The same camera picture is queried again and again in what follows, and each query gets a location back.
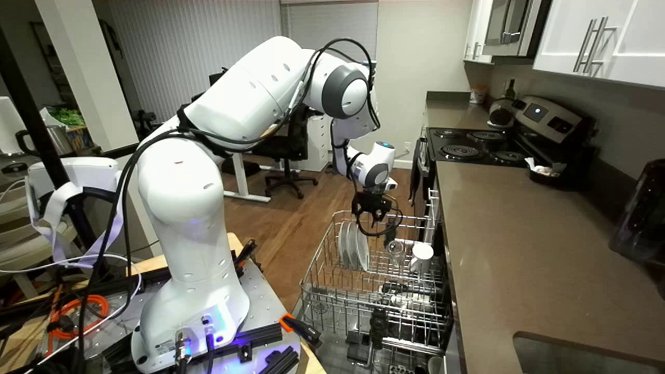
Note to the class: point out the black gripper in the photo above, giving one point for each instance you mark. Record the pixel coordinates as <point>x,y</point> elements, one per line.
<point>370,209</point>

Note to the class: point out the metal wire dishwasher rack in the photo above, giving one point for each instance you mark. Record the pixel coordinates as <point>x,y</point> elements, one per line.
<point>393,319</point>

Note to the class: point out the white plate front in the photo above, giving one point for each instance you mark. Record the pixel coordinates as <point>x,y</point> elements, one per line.
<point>363,248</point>

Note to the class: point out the white plate rear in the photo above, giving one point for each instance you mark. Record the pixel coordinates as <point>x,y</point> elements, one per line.
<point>341,243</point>

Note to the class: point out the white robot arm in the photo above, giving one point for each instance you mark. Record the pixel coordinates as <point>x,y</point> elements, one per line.
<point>203,306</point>

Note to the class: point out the stainless kitchen sink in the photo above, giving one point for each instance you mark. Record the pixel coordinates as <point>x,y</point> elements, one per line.
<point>551,355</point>

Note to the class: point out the white cup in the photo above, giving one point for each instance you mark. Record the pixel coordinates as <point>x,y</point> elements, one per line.
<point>420,251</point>

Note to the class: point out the white upper cabinet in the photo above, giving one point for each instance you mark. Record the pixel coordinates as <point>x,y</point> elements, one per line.
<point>616,40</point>

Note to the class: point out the orange handled black tool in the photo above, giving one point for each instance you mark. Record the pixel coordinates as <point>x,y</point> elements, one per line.
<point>309,334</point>

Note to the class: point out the black coffee maker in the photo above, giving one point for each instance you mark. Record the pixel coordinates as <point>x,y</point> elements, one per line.
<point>640,231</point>

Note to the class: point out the wooden standing desk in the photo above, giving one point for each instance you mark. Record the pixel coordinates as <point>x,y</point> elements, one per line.
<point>241,183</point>

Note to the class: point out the black electric stove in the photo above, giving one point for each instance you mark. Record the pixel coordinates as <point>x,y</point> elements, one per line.
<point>503,136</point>

